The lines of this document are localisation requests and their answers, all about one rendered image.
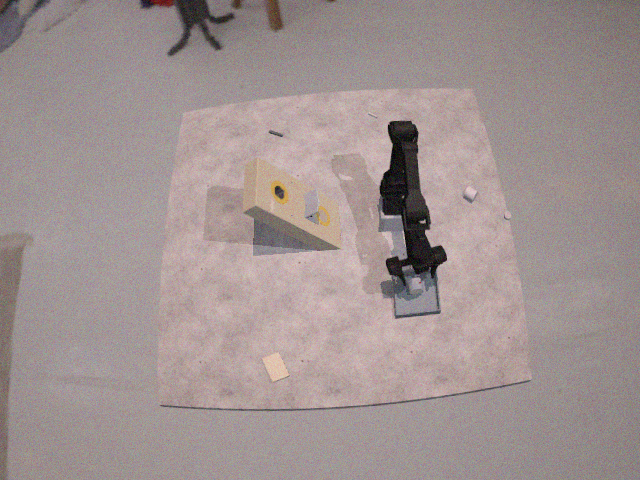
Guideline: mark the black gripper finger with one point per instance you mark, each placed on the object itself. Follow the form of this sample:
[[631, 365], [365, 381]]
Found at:
[[433, 269], [401, 275]]

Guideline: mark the white round cartridge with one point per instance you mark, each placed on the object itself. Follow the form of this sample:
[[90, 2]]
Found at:
[[415, 286]]

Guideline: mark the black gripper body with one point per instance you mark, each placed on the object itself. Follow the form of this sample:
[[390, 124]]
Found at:
[[395, 266]]

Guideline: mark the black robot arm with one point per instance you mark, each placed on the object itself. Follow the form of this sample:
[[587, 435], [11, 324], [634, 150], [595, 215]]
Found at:
[[402, 179]]

